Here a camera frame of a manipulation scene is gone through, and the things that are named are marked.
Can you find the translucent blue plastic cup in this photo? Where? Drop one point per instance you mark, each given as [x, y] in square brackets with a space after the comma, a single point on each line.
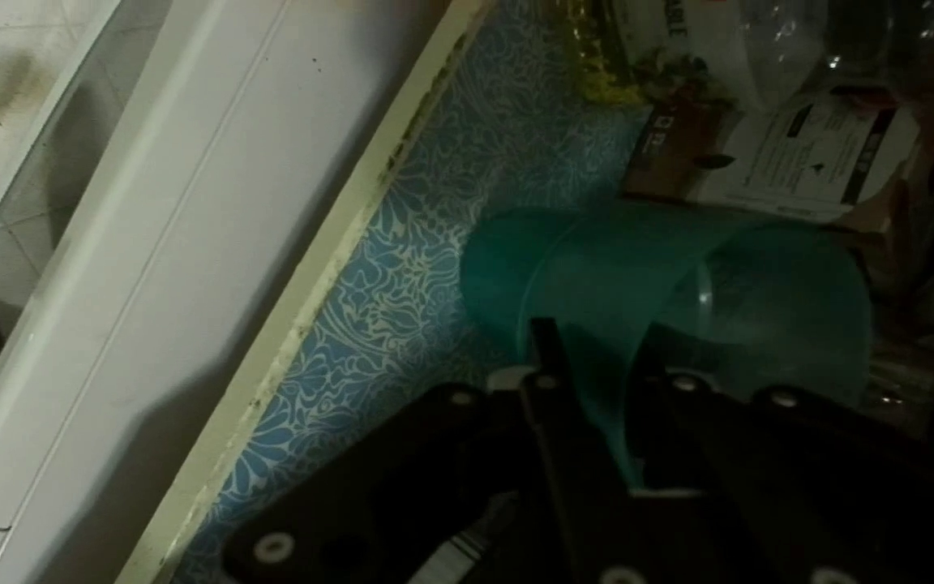
[613, 268]

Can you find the blue floral shelf liner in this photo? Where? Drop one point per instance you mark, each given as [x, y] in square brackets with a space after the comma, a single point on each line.
[402, 284]

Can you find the yellow green packet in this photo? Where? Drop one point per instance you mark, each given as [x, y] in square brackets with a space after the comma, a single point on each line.
[597, 57]

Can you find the brown box with white label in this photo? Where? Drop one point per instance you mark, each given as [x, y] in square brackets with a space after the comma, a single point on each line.
[799, 154]

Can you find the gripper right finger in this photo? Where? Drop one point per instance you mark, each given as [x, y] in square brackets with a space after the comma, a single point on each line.
[824, 478]

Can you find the clear plastic container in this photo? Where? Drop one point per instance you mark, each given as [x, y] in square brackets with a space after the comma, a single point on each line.
[824, 32]

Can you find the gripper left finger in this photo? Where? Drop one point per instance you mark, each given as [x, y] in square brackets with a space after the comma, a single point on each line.
[402, 478]

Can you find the white printed packet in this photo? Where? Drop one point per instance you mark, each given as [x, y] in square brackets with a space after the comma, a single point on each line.
[678, 32]

